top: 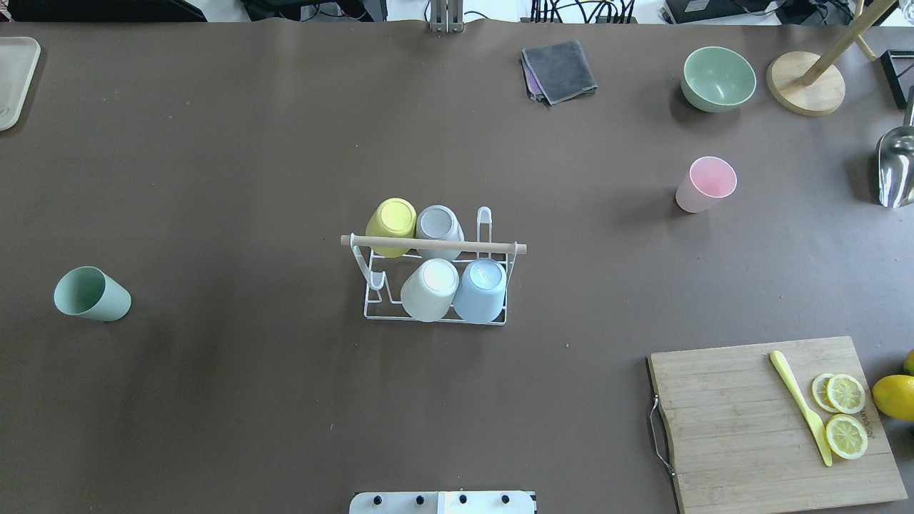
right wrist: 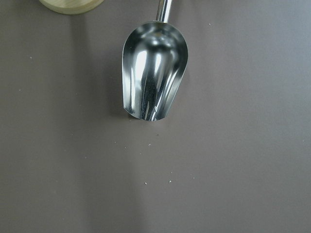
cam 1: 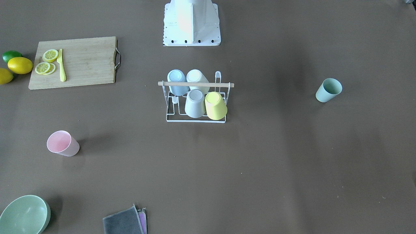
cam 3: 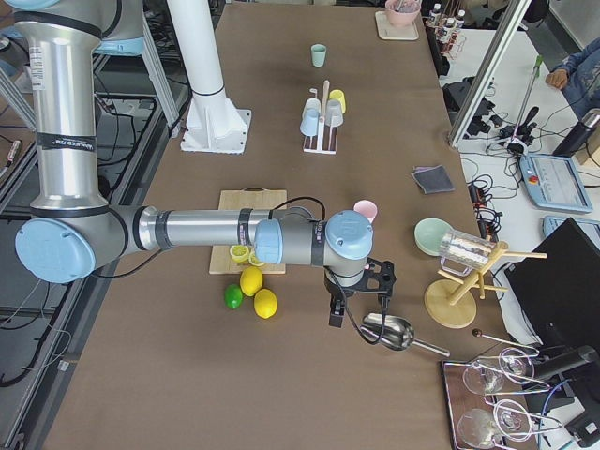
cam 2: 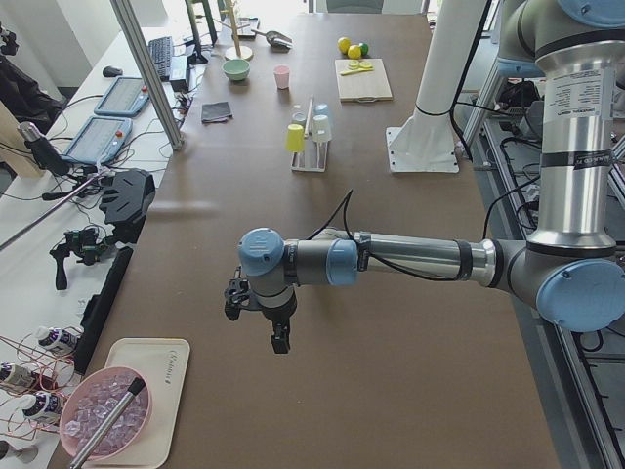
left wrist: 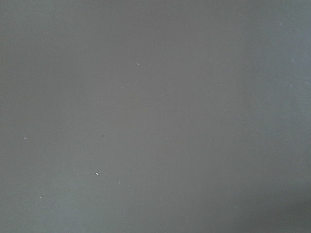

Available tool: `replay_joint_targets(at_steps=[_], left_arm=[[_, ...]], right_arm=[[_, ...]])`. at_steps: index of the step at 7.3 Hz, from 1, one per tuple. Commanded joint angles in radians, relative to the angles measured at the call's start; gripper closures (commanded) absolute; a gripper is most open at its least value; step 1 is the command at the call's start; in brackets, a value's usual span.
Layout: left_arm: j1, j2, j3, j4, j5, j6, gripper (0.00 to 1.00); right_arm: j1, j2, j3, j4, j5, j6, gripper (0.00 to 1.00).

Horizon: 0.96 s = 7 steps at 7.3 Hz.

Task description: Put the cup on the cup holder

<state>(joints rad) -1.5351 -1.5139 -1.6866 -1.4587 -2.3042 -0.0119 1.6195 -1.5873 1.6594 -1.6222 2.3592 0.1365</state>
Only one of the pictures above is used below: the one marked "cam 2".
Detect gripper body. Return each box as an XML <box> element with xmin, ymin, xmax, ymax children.
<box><xmin>224</xmin><ymin>277</ymin><xmax>297</xmax><ymax>322</ymax></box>

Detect pink cup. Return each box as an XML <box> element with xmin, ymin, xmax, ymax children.
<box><xmin>273</xmin><ymin>64</ymin><xmax>290</xmax><ymax>90</ymax></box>

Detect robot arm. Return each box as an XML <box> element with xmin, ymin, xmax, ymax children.
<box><xmin>215</xmin><ymin>10</ymin><xmax>526</xmax><ymax>367</ymax></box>

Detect white cup holder rack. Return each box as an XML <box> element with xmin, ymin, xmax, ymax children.
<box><xmin>291</xmin><ymin>95</ymin><xmax>330</xmax><ymax>173</ymax></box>

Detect yellow cup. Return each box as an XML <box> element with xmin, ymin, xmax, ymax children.
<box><xmin>285</xmin><ymin>123</ymin><xmax>305</xmax><ymax>152</ymax></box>

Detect cream white cup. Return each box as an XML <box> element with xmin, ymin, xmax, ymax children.
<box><xmin>312</xmin><ymin>114</ymin><xmax>332</xmax><ymax>144</ymax></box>

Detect grey cup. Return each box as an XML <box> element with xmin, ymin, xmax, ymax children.
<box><xmin>291</xmin><ymin>112</ymin><xmax>307</xmax><ymax>127</ymax></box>

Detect light blue cup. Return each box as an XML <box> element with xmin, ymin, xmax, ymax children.
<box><xmin>313</xmin><ymin>103</ymin><xmax>332</xmax><ymax>121</ymax></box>

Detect cream tray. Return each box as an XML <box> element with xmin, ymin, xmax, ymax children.
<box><xmin>84</xmin><ymin>338</ymin><xmax>190</xmax><ymax>468</ymax></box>

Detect metal black-tipped stirrer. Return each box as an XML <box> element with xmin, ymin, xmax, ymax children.
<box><xmin>68</xmin><ymin>377</ymin><xmax>146</xmax><ymax>469</ymax></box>

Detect pink bowl of ice cubes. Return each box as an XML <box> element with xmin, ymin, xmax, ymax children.
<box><xmin>60</xmin><ymin>366</ymin><xmax>152</xmax><ymax>461</ymax></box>

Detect grey cloth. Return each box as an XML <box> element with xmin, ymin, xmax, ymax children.
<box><xmin>200</xmin><ymin>102</ymin><xmax>232</xmax><ymax>123</ymax></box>

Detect blue teach pendant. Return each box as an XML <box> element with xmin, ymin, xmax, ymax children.
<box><xmin>94</xmin><ymin>76</ymin><xmax>149</xmax><ymax>117</ymax></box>
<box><xmin>61</xmin><ymin>115</ymin><xmax>133</xmax><ymax>165</ymax></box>

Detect green bowl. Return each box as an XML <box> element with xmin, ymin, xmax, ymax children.
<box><xmin>222</xmin><ymin>59</ymin><xmax>250</xmax><ymax>81</ymax></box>

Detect wooden cutting board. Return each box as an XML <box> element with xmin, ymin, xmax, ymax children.
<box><xmin>334</xmin><ymin>59</ymin><xmax>393</xmax><ymax>103</ymax></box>

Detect wooden mug tree stand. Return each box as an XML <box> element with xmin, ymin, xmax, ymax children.
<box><xmin>218</xmin><ymin>0</ymin><xmax>254</xmax><ymax>61</ymax></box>

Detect yellow plastic knife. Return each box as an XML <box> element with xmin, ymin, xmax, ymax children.
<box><xmin>340</xmin><ymin>67</ymin><xmax>374</xmax><ymax>76</ymax></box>

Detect black computer mouse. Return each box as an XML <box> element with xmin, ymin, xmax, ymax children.
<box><xmin>102</xmin><ymin>66</ymin><xmax>123</xmax><ymax>78</ymax></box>

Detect black keyboard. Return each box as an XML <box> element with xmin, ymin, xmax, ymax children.
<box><xmin>147</xmin><ymin>36</ymin><xmax>174</xmax><ymax>81</ymax></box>

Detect metal scoop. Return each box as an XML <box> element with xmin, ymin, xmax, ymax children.
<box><xmin>251</xmin><ymin>28</ymin><xmax>293</xmax><ymax>50</ymax></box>

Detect yellow lemon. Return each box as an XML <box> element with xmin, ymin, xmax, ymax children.
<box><xmin>337</xmin><ymin>36</ymin><xmax>352</xmax><ymax>54</ymax></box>
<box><xmin>347</xmin><ymin>44</ymin><xmax>362</xmax><ymax>60</ymax></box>

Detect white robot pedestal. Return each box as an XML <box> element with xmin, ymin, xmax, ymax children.
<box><xmin>386</xmin><ymin>0</ymin><xmax>491</xmax><ymax>173</ymax></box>

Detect aluminium frame post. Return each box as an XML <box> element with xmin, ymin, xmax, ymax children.
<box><xmin>110</xmin><ymin>0</ymin><xmax>184</xmax><ymax>150</ymax></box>

